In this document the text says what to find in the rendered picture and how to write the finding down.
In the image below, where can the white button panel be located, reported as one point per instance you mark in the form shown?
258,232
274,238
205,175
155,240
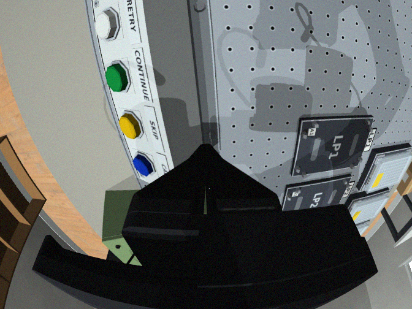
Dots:
159,66

